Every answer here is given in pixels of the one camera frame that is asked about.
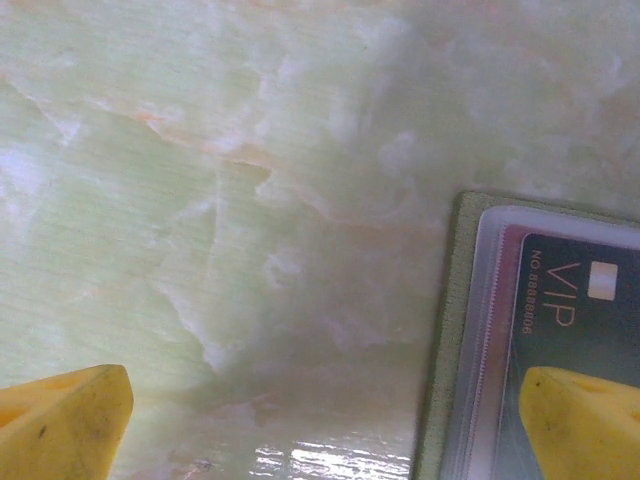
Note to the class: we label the green card holder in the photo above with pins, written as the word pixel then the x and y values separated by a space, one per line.
pixel 450 300

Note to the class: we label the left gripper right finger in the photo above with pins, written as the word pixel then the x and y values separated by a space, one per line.
pixel 585 430

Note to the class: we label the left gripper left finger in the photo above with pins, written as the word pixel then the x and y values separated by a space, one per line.
pixel 65 430

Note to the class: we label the black VIP card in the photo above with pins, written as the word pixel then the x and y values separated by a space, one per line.
pixel 600 340

